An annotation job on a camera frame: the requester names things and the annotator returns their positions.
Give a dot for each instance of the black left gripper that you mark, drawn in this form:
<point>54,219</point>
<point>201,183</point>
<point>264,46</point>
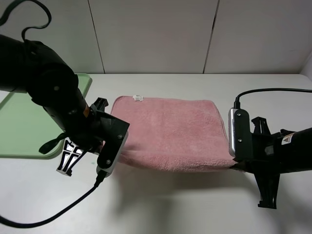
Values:
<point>100,126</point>

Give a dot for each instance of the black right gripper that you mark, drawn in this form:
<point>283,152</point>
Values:
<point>268,161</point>

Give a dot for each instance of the pink terry towel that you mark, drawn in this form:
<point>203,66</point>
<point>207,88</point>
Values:
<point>173,135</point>

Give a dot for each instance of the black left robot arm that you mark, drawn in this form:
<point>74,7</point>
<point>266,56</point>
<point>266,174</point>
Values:
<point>34,68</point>

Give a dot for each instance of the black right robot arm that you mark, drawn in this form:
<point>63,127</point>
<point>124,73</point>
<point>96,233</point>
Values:
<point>300,146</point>

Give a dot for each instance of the green plastic tray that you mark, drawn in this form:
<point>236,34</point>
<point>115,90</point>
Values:
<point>25,127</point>

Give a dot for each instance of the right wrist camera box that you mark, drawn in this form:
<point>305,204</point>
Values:
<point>240,136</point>

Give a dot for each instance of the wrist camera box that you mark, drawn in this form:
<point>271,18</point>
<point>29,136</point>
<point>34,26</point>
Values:
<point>240,136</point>
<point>111,152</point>

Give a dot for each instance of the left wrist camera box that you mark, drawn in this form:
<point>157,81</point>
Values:
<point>111,152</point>

